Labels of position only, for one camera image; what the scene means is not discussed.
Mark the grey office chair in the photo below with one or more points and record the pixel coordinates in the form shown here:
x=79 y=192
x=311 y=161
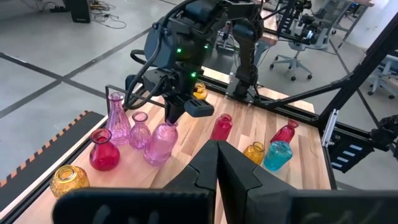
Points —
x=293 y=60

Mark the red bulb glass vase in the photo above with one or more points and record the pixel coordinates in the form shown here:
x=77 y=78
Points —
x=104 y=155

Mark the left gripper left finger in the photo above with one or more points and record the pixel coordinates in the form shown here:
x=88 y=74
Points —
x=140 y=208

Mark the small yellow diamond-cut vase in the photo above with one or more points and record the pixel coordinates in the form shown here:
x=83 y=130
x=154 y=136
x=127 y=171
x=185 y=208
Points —
x=200 y=92

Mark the red cylinder glass vase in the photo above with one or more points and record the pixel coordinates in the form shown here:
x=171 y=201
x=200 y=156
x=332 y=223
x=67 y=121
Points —
x=221 y=129

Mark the pink bulb swirl glass vase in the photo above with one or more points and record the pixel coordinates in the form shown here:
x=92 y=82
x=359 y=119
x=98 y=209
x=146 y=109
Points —
x=140 y=133

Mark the light wooden shelf board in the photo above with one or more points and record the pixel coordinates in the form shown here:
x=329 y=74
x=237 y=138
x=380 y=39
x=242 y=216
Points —
x=136 y=174

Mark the yellow ribbed glass vase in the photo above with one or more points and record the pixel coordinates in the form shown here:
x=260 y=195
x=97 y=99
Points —
x=66 y=182
x=254 y=154

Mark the pink ribbed glass vase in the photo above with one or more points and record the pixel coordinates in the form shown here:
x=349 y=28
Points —
x=160 y=146

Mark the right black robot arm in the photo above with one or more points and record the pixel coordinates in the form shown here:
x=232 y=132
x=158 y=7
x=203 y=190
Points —
x=245 y=46

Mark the red bottle glass vase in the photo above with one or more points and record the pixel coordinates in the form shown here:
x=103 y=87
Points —
x=284 y=133

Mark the black floor speaker box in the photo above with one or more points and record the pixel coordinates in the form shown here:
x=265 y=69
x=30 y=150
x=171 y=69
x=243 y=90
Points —
x=77 y=11

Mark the background black robot arm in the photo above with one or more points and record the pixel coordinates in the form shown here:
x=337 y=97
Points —
x=311 y=31

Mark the pink cone glass vase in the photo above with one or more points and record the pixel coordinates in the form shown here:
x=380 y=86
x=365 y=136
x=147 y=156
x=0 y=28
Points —
x=117 y=124

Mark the black mat orange striped edge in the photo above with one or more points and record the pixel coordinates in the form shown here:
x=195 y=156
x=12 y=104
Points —
x=46 y=149

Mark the teal embossed glass vase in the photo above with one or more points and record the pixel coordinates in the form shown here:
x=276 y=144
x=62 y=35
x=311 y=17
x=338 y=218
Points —
x=277 y=157

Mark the black table edge frame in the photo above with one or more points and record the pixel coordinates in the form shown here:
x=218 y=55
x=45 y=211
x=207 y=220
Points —
x=357 y=74

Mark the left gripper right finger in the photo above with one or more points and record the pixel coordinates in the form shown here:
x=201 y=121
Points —
x=280 y=208

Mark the silver aluminium extrusion bracket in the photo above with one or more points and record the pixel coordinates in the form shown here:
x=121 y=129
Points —
x=329 y=127

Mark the black panel white slots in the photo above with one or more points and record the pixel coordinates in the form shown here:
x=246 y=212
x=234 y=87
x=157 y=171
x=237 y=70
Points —
x=354 y=161

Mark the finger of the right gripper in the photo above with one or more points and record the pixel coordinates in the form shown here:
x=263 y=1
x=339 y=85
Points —
x=199 y=109
x=174 y=113

